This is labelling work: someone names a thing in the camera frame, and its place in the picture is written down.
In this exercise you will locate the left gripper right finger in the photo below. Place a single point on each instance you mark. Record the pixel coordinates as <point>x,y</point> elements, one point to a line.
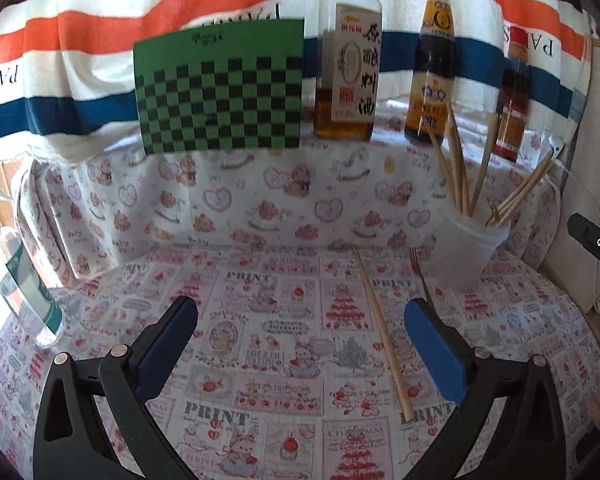
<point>444,352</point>

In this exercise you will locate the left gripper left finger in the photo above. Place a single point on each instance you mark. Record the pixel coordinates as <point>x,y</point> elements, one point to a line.
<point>160,345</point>

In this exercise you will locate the bamboo chopstick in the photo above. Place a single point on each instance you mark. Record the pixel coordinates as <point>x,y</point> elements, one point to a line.
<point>491,135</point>
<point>550,153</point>
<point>511,204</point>
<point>442,164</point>
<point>394,365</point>
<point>451,122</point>
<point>460,169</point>

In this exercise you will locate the beige cushion board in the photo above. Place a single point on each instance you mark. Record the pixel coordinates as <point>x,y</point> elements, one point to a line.
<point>567,263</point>

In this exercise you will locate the gold fork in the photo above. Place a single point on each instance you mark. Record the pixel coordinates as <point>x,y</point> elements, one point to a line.
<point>417,268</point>

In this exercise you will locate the translucent plastic cup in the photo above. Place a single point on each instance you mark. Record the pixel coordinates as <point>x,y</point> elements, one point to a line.
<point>464,246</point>

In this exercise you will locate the plastic water bottle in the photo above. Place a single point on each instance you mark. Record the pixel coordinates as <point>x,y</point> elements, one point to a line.
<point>24,291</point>

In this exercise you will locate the red capped sauce bottle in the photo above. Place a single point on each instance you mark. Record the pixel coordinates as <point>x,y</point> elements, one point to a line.
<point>513,100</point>

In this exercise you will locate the printed bear tablecloth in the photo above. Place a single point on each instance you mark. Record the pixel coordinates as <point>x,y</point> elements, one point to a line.
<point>285,376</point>

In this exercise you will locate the dark soy sauce bottle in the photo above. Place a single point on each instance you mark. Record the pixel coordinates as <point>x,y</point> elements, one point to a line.
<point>433,74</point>

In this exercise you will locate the green checkered box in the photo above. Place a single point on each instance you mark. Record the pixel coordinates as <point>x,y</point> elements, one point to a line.
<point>227,87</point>

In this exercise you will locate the striped orange blue white blanket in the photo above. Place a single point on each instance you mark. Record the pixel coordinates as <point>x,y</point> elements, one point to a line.
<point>79,75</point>

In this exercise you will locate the clear cooking wine bottle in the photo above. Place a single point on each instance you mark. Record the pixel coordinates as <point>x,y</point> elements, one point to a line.
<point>348,63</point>

